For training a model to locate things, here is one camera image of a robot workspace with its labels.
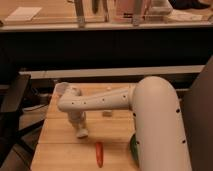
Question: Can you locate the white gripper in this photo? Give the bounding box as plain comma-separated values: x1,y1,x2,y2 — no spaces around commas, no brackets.
68,112,88,133

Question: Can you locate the white paper cup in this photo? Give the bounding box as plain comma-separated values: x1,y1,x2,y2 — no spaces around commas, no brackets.
55,82,69,96

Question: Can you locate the white paper sheet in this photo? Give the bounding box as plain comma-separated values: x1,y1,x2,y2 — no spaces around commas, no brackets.
5,7,41,22

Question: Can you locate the black chair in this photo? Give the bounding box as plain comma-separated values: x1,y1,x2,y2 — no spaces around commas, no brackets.
0,75,44,168

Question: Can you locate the white sponge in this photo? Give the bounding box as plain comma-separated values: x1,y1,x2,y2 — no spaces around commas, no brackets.
76,129,88,139

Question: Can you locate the dark panel at right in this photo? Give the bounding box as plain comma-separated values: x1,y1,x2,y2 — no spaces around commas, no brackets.
182,56,213,171

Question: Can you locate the pink box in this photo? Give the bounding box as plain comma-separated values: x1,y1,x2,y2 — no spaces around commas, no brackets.
115,0,151,19

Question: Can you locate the orange carrot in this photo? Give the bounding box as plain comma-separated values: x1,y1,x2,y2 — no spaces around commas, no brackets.
95,142,104,168

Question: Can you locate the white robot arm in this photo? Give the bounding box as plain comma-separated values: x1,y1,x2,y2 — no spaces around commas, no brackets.
58,76,192,171

